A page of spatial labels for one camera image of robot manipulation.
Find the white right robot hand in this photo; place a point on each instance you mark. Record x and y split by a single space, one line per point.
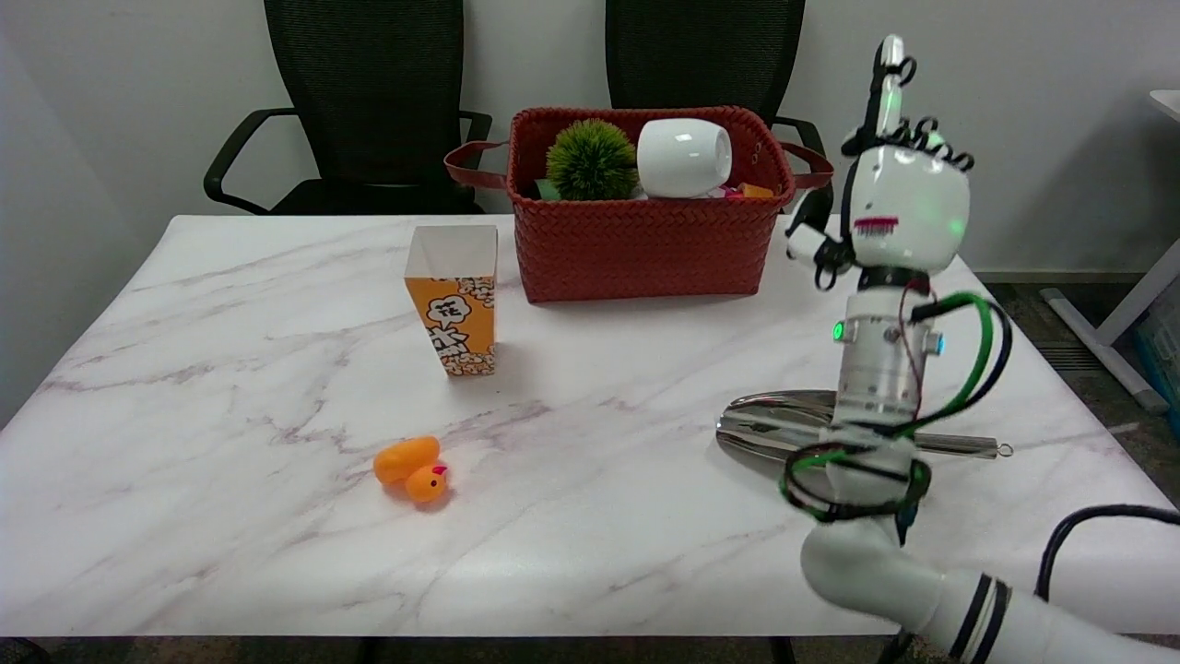
903 212

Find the green potted plant white pot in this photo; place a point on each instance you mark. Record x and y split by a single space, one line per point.
645 161

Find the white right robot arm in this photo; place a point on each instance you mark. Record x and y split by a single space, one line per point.
885 516

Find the colourful items inside basket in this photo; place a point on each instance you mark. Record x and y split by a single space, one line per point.
749 191

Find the red woven basket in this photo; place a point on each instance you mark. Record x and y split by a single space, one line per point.
645 249

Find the steel ladle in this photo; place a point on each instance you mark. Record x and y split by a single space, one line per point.
774 429

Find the black mesh office chair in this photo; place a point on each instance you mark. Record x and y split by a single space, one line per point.
705 55
369 101

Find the orange popcorn paper box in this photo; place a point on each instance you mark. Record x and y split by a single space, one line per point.
454 304

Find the orange rubber duck toy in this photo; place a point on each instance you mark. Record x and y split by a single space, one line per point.
413 468

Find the white desk leg frame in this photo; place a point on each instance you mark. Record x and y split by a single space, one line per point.
1120 318

